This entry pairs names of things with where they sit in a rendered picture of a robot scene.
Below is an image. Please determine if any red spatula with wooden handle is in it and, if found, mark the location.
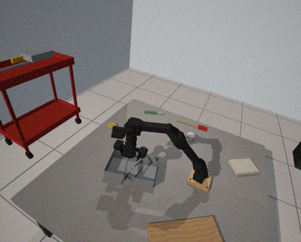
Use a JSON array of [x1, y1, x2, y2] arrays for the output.
[[177, 119, 207, 132]]

